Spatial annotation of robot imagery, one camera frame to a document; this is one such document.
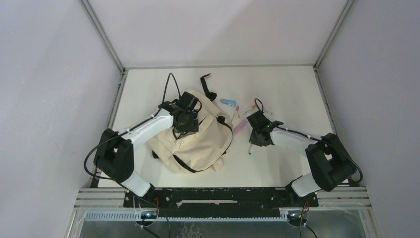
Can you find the beige canvas student bag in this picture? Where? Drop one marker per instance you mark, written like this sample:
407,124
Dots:
187,153

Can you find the teal marker pen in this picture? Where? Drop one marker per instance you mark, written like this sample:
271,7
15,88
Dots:
250,149

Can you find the orange marker pen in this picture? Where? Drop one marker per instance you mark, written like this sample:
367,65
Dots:
247,112

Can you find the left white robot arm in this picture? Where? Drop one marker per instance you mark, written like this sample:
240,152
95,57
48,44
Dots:
114,154

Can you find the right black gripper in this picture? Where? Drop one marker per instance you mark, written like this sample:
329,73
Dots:
253,140

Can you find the pink highlighter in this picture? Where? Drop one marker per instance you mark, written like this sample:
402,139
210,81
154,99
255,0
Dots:
242,124

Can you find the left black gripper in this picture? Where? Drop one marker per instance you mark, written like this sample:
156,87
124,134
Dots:
192,127

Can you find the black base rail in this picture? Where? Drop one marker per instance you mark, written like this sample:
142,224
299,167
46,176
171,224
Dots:
242,203

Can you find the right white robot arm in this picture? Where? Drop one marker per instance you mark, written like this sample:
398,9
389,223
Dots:
329,162

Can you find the pink marker pen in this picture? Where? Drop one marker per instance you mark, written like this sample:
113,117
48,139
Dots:
235,114

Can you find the light blue eraser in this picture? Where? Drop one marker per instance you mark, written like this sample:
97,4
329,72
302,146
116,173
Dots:
228,102

